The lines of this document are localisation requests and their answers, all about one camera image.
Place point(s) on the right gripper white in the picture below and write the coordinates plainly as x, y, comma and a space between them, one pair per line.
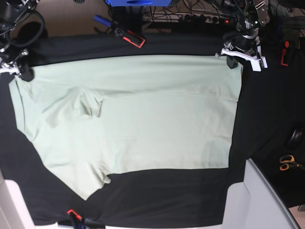
10, 63

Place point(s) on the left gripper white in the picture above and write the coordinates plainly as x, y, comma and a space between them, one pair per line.
248, 49

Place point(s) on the light green T-shirt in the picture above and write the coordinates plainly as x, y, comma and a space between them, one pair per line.
93, 118

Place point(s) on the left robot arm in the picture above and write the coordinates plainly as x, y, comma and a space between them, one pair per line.
248, 17

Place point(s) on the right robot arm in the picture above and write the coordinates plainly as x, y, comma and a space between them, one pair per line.
13, 13

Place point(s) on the red clamp right side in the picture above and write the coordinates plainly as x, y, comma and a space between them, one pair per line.
285, 53

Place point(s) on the black table cloth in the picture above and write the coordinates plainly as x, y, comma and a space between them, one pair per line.
272, 103

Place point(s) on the black computer mouse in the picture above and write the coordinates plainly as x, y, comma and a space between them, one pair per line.
295, 138

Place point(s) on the blue box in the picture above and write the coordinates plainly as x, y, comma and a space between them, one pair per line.
157, 3

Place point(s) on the white bin left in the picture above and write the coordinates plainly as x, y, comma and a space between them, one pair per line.
14, 213

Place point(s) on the red clamp bottom edge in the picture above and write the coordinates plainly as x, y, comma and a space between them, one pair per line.
78, 222

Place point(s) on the orange handled scissors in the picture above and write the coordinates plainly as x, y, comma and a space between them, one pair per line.
288, 162

